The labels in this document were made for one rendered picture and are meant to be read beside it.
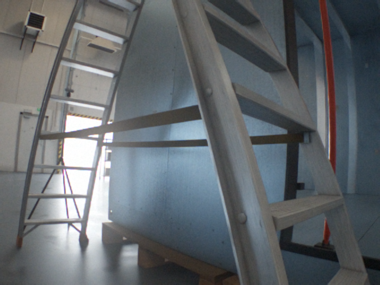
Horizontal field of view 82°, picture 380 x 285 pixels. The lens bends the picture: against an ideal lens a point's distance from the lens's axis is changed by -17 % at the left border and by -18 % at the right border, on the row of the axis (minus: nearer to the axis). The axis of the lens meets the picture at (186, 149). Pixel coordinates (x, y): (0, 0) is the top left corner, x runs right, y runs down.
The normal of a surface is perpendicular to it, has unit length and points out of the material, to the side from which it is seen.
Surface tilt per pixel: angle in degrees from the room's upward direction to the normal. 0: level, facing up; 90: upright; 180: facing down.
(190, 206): 90
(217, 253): 90
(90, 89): 90
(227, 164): 88
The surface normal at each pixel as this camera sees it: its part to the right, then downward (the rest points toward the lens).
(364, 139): -0.73, -0.09
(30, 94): 0.68, 0.00
